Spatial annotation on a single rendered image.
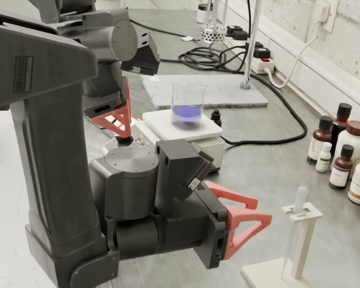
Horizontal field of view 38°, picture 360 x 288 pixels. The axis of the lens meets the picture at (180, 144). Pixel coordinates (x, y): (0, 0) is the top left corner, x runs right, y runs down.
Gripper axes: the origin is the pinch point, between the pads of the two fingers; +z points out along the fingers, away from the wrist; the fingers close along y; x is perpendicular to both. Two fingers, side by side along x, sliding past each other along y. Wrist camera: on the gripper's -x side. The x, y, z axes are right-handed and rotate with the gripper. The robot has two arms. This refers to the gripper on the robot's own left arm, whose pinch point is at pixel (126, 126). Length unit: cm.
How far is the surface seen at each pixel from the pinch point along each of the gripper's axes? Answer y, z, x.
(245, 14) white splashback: 90, 36, -24
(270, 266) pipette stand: -24.1, 15.3, -17.0
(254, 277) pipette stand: -26.4, 13.5, -14.7
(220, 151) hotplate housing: 3.5, 15.0, -12.6
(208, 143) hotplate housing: 3.1, 12.0, -11.1
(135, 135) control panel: 6.5, 7.2, 1.5
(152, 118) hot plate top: 8.7, 6.4, -2.3
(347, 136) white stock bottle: 5.6, 23.2, -36.0
